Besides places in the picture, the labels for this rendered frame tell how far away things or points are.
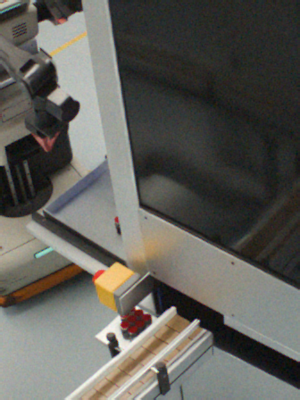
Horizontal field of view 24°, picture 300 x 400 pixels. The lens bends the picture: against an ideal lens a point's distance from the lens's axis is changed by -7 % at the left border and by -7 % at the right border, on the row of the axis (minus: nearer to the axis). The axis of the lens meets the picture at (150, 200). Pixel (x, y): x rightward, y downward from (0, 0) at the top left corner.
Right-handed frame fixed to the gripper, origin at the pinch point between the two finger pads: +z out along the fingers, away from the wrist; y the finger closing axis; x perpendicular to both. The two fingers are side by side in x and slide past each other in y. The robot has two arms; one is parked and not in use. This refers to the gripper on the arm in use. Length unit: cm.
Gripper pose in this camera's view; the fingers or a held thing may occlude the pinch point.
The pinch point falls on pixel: (48, 147)
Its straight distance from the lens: 178.6
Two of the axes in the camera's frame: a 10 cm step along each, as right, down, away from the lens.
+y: 7.5, 4.9, -4.5
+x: 6.6, -5.5, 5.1
